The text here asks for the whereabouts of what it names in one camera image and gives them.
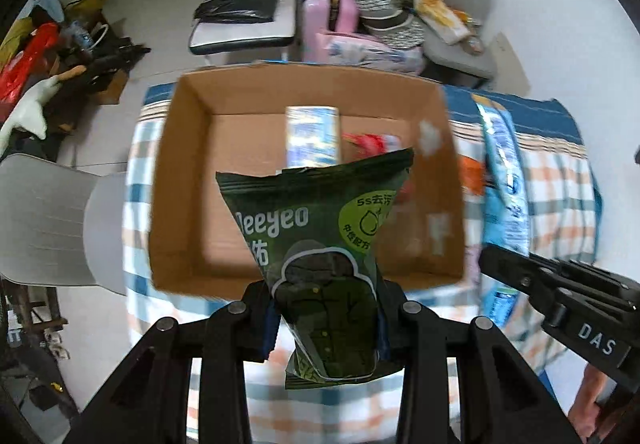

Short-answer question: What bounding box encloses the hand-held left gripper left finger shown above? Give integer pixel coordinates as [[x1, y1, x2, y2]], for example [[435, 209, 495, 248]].
[[65, 281, 282, 444]]

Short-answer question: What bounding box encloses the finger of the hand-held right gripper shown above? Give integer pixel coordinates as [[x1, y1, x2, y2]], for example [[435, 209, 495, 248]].
[[477, 244, 572, 321]]

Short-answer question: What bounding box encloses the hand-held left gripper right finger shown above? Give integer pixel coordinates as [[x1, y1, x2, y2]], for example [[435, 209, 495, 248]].
[[374, 283, 576, 444]]

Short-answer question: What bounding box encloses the dark green wipes packet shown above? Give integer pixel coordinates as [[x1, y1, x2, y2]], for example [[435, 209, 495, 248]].
[[215, 148, 416, 392]]

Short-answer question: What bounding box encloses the brown cardboard box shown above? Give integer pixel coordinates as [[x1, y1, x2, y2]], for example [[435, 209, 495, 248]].
[[149, 61, 469, 301]]

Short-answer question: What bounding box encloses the red snack packet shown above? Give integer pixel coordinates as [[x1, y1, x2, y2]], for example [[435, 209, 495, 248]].
[[342, 131, 417, 205]]

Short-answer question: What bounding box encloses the blue white tissue pack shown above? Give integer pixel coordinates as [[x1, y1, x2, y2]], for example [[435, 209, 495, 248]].
[[283, 104, 345, 175]]

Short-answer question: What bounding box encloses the person's right forearm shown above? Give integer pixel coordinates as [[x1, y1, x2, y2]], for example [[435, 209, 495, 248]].
[[566, 363, 622, 431]]

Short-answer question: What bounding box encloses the checked tablecloth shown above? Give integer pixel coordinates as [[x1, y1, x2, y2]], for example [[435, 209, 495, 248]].
[[121, 83, 610, 444]]

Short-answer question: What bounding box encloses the long blue plastic packet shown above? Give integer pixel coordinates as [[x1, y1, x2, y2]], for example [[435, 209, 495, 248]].
[[471, 93, 532, 327]]

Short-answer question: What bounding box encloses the orange packet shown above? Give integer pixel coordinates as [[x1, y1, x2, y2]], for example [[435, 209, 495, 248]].
[[457, 156, 489, 198]]

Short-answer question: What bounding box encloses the light grey plastic chair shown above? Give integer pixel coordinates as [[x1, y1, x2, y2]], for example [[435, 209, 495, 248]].
[[0, 152, 132, 298]]

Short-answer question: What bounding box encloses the pale blue wrapped pack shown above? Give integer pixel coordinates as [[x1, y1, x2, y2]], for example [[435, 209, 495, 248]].
[[319, 30, 427, 76]]

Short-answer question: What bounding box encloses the yellow snack packet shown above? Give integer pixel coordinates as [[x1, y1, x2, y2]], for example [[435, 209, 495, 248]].
[[413, 0, 482, 46]]

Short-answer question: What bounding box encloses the black white patterned bag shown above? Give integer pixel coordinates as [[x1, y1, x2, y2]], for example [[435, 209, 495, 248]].
[[349, 0, 427, 51]]

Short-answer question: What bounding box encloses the pink suitcase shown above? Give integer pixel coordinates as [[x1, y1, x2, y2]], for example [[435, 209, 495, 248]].
[[299, 0, 362, 65]]

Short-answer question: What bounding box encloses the white goose plush toy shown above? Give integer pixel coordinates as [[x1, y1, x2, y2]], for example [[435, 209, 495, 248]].
[[0, 65, 88, 156]]

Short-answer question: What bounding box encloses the clear water bottle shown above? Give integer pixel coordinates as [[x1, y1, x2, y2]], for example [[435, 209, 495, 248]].
[[70, 21, 97, 51]]

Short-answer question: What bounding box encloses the red plastic bag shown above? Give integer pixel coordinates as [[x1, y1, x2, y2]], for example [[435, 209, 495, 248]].
[[0, 22, 62, 106]]

